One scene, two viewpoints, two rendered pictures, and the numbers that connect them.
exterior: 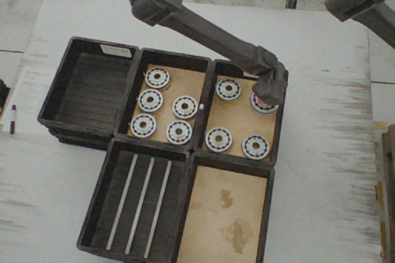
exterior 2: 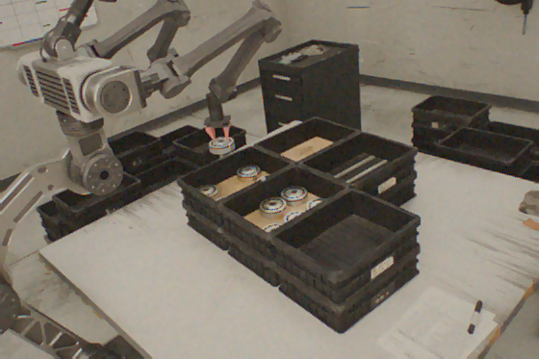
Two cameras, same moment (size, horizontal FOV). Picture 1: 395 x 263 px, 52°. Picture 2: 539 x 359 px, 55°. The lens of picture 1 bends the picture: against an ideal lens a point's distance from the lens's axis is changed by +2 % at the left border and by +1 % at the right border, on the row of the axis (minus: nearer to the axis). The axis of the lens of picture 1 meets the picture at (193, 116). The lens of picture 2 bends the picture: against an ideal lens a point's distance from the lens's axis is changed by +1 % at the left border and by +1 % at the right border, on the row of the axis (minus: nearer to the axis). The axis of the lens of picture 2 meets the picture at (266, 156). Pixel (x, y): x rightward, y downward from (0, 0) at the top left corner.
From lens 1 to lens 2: 2.31 m
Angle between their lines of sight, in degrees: 85
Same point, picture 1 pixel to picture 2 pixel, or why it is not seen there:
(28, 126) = (454, 303)
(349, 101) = (147, 206)
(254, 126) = (234, 186)
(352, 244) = not seen: hidden behind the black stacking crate
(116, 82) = (318, 254)
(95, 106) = (355, 243)
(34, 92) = (435, 339)
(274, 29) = (115, 274)
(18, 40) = not seen: outside the picture
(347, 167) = not seen: hidden behind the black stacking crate
